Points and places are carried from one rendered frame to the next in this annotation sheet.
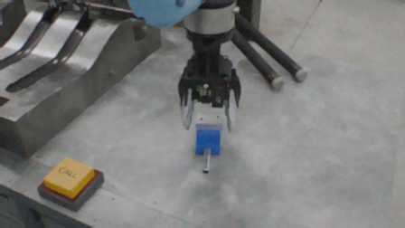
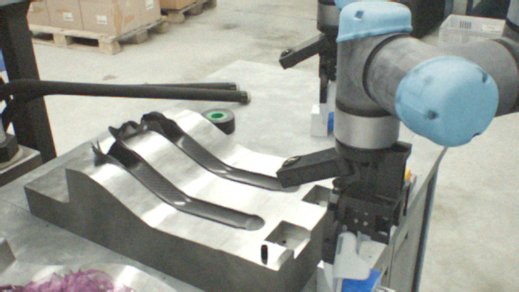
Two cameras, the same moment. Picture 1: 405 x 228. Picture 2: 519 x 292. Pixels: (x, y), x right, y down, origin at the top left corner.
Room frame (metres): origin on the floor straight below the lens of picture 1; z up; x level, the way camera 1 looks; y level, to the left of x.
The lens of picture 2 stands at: (0.60, 1.07, 1.33)
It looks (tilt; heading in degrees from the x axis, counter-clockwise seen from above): 27 degrees down; 277
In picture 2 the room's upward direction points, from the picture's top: 2 degrees counter-clockwise
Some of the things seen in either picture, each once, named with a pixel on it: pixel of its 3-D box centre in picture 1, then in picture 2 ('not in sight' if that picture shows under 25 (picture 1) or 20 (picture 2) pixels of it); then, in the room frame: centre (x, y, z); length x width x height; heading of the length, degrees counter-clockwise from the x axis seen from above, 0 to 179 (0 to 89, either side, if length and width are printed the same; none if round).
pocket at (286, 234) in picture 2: not in sight; (287, 245); (0.63, 0.49, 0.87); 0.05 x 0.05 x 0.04; 65
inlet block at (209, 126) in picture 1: (208, 146); (340, 121); (0.54, -0.01, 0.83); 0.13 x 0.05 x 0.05; 176
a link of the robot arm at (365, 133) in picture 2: not in sight; (367, 121); (0.54, 0.51, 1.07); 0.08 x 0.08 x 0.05
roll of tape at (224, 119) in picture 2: not in sight; (217, 122); (0.81, -0.01, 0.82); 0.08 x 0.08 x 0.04
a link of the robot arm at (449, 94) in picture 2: not in sight; (443, 87); (0.48, 0.59, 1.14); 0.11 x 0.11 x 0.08; 25
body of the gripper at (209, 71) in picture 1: (209, 64); (338, 52); (0.55, -0.01, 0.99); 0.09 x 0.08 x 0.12; 176
